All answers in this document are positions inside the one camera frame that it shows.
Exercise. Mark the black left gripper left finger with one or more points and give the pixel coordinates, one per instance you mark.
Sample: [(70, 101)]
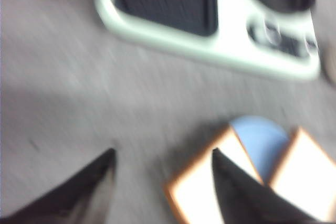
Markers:
[(83, 198)]

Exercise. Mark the blue round plate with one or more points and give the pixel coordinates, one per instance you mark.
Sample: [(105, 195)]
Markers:
[(264, 141)]

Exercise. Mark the right silver control knob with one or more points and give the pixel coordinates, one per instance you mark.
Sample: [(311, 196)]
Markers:
[(310, 45)]

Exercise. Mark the mint green breakfast maker base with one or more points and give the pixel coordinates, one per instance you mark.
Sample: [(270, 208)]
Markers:
[(228, 32)]

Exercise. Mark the left silver control knob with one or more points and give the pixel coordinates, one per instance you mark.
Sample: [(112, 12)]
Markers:
[(272, 32)]

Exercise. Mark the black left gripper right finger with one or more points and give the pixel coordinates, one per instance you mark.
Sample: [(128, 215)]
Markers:
[(244, 200)]

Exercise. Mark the white bread slice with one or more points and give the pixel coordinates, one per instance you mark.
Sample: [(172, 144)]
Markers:
[(305, 177), (191, 192)]

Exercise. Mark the beige ribbed bowl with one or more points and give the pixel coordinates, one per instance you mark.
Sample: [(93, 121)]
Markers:
[(329, 64)]

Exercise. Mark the silver control knob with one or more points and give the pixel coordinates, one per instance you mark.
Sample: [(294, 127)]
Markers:
[(310, 45), (272, 32)]

